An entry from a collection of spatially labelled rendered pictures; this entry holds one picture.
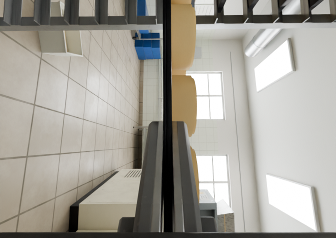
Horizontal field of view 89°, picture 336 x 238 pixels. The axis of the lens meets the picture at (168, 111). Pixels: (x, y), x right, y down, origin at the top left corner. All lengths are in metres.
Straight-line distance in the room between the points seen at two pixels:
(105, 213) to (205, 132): 3.56
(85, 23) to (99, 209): 1.36
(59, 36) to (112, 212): 1.31
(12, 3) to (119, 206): 1.36
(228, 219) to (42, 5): 1.71
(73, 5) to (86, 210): 1.42
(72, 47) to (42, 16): 0.83
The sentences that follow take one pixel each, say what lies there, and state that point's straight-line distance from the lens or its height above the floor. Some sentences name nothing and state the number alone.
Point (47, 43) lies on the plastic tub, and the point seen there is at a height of 0.05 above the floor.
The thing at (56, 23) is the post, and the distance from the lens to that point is 0.69.
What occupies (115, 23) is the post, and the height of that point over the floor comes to 0.64.
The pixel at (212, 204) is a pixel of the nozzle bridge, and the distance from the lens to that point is 1.58.
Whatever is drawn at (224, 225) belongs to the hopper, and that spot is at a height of 1.25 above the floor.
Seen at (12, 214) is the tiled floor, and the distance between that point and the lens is 1.29.
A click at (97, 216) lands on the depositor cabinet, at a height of 0.24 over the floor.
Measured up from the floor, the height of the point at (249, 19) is 1.05.
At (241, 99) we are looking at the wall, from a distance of 5.16.
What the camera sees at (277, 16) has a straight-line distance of 0.66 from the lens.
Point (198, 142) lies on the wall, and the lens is 4.66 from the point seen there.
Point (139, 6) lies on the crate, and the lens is 3.85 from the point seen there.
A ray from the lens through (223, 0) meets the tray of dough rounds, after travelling 0.58.
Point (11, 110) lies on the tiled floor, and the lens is 1.19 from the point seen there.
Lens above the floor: 0.80
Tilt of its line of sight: level
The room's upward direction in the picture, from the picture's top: 90 degrees clockwise
